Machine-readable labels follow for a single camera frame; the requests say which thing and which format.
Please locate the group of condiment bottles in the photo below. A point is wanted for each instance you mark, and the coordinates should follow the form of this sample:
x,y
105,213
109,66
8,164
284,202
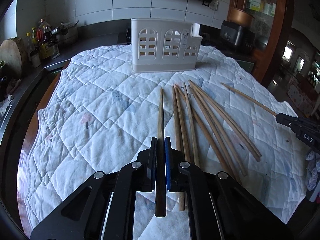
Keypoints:
x,y
42,44

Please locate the white plastic utensil holder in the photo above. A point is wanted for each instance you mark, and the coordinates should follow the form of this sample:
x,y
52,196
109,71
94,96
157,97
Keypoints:
x,y
160,45

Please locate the round wooden cutting board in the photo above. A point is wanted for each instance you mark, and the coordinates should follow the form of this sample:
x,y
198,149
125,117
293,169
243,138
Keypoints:
x,y
14,54

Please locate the white quilted cloth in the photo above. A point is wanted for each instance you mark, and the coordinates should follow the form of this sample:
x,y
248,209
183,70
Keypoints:
x,y
102,114

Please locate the dark-ended wooden chopstick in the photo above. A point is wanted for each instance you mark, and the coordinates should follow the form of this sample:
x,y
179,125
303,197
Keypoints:
x,y
161,210

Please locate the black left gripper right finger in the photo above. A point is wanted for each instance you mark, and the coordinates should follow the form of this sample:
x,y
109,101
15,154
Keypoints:
x,y
218,206

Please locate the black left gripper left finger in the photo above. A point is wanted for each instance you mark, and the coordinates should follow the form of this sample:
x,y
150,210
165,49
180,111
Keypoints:
x,y
102,207

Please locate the wooden glass cabinet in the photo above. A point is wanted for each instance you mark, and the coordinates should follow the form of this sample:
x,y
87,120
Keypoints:
x,y
272,20

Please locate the copper coloured pot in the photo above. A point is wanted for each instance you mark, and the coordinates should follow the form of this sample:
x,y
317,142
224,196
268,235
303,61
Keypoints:
x,y
240,17

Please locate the steel pressure cooker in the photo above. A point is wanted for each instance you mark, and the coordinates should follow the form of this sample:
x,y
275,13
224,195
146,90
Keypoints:
x,y
66,32

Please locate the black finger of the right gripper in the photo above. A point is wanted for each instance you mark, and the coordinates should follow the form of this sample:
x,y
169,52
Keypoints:
x,y
305,129

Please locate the wall power socket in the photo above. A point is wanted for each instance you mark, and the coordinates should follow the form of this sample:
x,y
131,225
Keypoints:
x,y
214,5

